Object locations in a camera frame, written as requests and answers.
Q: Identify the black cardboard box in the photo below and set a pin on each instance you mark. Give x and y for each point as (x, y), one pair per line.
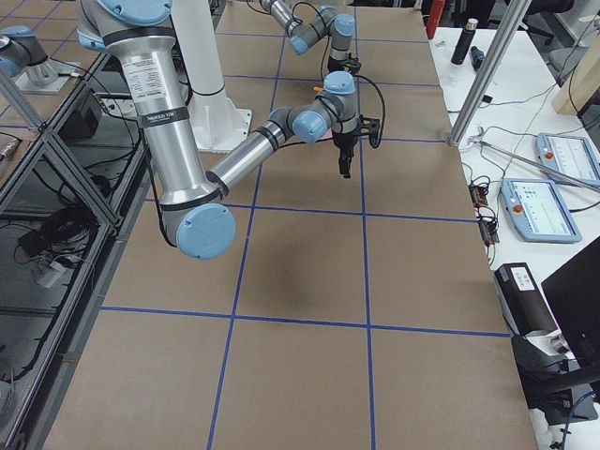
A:
(524, 309)

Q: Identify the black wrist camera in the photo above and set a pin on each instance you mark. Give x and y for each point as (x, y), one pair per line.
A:
(372, 129)

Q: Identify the black monitor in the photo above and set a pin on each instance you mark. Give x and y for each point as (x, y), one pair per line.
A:
(572, 293)

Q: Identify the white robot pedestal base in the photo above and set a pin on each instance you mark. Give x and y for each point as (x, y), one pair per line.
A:
(217, 124)

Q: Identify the far blue teach pendant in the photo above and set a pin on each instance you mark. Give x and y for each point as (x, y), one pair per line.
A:
(570, 155)

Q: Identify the near blue teach pendant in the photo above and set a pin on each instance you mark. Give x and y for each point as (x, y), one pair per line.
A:
(538, 212)

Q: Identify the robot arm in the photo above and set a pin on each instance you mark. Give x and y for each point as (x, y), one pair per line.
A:
(138, 34)
(328, 23)

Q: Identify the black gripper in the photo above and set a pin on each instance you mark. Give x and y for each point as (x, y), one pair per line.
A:
(348, 62)
(343, 142)

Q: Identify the aluminium frame post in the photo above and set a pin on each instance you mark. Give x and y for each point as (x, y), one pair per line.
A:
(503, 36)

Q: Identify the black water bottle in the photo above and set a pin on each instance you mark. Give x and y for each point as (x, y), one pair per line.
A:
(464, 42)

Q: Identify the blue teach pendant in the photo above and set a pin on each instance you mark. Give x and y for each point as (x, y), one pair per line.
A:
(570, 155)
(538, 212)

